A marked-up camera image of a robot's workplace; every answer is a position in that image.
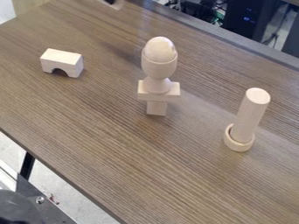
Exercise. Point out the black table leg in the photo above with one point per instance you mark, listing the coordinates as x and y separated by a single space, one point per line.
26 165

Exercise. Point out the wooden egg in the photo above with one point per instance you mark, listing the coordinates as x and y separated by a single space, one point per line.
158 48

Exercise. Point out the wooden arch block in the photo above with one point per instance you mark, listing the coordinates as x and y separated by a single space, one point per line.
60 59

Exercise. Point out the wooden cylinder block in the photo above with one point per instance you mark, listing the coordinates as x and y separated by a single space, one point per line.
250 115

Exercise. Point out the black computer tower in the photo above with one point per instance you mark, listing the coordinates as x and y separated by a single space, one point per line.
245 16

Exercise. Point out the wooden cube block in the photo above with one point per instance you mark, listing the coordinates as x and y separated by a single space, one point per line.
156 108

